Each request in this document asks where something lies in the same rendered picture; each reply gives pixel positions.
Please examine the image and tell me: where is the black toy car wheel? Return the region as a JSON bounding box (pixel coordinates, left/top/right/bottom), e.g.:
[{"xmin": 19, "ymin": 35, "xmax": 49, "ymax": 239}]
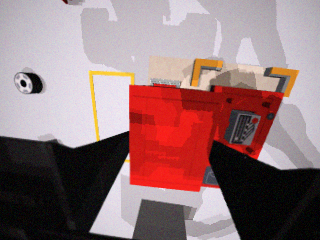
[{"xmin": 14, "ymin": 72, "xmax": 43, "ymax": 94}]

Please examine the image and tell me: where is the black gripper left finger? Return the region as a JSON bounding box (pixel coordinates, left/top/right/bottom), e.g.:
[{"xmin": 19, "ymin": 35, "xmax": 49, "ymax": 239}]
[{"xmin": 0, "ymin": 131, "xmax": 129, "ymax": 232}]

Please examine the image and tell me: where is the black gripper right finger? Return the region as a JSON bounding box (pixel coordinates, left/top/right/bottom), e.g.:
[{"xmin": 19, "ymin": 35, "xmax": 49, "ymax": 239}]
[{"xmin": 208, "ymin": 140, "xmax": 320, "ymax": 240}]

